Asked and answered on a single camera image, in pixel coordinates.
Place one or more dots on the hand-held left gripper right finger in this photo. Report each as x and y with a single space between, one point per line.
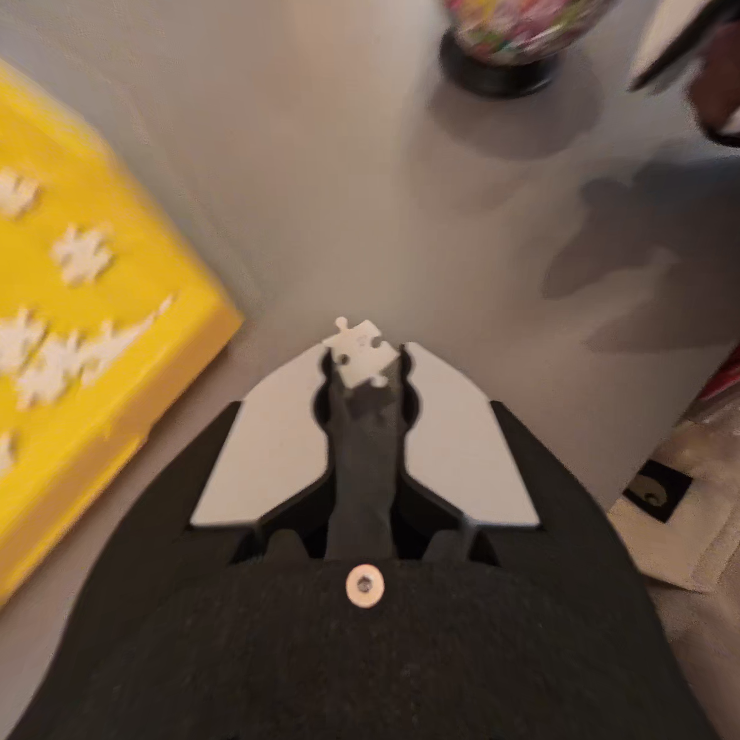
468 456

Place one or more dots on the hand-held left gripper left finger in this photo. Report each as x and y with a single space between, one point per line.
266 451

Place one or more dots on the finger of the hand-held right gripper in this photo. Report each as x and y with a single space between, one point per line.
670 40

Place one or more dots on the white jigsaw piece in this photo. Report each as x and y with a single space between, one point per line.
361 350

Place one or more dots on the colourful puzzle ball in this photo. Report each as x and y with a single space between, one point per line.
520 29

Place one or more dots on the black ball stand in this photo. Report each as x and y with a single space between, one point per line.
491 78

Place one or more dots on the yellow box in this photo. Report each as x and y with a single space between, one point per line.
144 243

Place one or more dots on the group of white jigsaw pieces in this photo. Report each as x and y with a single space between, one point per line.
84 254

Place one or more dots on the person's right hand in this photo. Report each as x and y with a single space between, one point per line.
720 81

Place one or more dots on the red cloth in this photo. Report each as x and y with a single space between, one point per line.
725 376

